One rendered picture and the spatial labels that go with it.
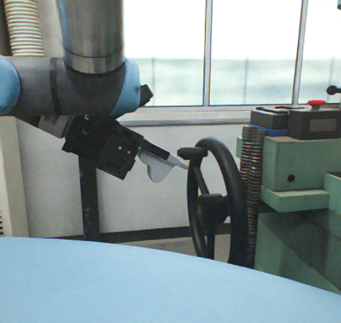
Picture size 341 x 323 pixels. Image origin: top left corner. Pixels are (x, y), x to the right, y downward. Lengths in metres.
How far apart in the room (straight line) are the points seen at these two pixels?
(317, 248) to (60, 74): 0.53
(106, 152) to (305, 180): 0.34
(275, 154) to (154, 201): 1.55
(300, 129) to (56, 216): 1.74
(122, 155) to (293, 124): 0.30
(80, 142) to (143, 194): 1.52
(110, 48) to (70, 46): 0.04
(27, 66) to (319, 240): 0.55
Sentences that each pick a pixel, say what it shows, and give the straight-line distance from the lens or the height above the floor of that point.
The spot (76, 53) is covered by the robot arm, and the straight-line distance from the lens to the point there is 0.37.
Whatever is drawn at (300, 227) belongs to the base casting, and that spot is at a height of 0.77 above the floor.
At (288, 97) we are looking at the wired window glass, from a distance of 2.28.
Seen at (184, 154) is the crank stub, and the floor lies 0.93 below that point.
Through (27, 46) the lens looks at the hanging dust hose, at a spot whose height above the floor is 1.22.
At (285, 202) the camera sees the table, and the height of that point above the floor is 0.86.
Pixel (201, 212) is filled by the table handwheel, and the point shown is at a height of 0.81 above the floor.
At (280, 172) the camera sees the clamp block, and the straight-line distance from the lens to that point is 0.57.
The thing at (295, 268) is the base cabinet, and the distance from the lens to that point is 0.74.
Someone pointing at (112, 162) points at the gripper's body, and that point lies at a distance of 0.52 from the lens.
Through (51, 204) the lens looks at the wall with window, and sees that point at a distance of 2.07.
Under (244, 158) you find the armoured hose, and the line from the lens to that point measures 0.63.
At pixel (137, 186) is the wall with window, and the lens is 2.00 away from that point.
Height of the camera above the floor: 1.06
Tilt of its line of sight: 14 degrees down
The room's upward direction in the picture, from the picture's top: straight up
